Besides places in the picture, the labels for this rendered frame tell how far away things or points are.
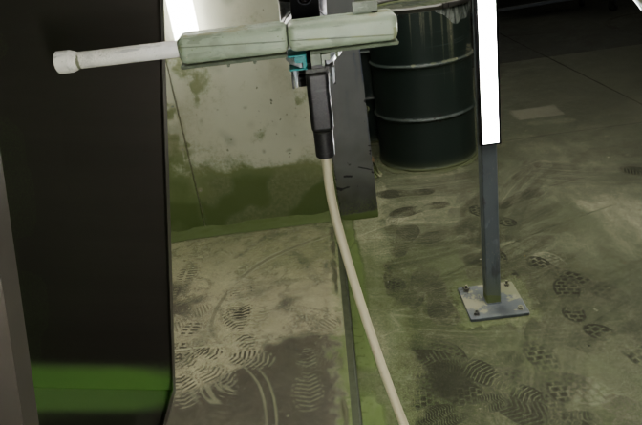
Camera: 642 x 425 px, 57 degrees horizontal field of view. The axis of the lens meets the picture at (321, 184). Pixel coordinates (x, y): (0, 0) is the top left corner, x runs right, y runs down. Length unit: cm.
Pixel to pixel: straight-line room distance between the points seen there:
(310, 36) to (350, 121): 184
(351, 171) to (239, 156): 52
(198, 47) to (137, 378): 72
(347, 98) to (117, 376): 170
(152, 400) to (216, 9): 173
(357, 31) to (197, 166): 201
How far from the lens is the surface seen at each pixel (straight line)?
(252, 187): 279
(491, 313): 214
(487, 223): 203
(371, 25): 85
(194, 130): 273
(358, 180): 277
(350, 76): 262
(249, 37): 85
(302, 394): 185
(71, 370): 133
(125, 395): 131
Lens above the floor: 126
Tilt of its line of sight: 22 degrees down
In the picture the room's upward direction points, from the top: 9 degrees counter-clockwise
